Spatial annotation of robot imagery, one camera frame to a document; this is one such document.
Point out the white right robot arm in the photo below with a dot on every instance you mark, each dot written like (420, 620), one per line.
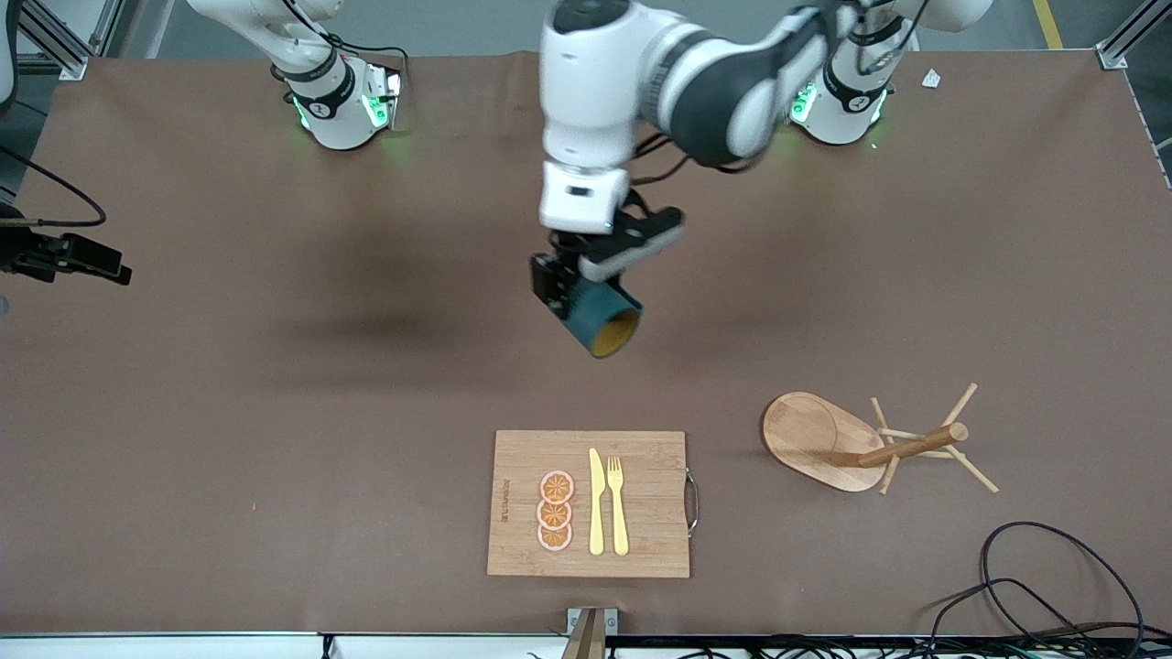
(334, 110)

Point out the white paper scrap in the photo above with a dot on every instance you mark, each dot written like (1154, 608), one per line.
(931, 79)

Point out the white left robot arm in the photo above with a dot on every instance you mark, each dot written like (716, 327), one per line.
(705, 82)

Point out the aluminium frame profile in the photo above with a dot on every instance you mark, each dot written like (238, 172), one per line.
(1131, 41)
(55, 37)

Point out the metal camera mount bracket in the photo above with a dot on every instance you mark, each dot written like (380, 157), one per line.
(591, 631)

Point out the yellow plastic fork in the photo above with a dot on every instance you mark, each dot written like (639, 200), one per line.
(619, 517)

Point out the yellow plastic knife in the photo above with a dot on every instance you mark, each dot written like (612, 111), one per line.
(596, 513)

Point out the wooden mug tree stand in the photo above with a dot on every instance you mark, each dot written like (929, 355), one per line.
(806, 439)

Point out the orange slice toy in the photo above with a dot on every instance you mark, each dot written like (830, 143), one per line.
(557, 486)
(554, 515)
(554, 539)

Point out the dark teal ribbed cup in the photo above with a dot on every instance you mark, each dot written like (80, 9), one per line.
(606, 320)

